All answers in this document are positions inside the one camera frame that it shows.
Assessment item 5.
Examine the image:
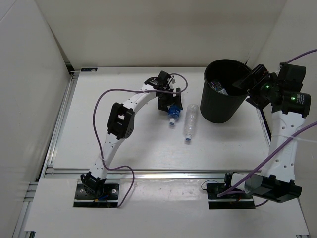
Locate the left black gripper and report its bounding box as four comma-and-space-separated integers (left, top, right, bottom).
158, 88, 182, 113

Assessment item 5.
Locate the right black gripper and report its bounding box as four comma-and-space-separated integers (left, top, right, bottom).
232, 64, 280, 111

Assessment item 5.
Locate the blue label plastic bottle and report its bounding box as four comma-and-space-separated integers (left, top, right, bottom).
168, 105, 182, 126

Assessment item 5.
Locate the orange label plastic bottle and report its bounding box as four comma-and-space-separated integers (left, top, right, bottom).
210, 79, 228, 96

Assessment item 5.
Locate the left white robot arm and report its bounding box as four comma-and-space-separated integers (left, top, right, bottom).
80, 77, 188, 199

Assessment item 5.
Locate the black plastic waste bin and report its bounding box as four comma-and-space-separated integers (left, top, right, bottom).
200, 59, 251, 123

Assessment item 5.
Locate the clear plastic bottle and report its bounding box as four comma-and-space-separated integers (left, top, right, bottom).
183, 104, 199, 143

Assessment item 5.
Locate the blue sticker label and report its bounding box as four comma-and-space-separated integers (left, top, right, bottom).
80, 67, 98, 72

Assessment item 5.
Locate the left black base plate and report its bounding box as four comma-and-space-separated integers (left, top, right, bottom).
73, 183, 119, 208

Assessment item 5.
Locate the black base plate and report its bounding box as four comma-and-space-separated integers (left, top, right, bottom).
206, 183, 255, 210
73, 183, 119, 208

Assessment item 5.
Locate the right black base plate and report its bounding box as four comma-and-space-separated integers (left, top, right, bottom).
206, 183, 255, 210

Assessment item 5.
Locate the aluminium frame rail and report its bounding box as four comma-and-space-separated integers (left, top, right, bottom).
41, 167, 229, 179

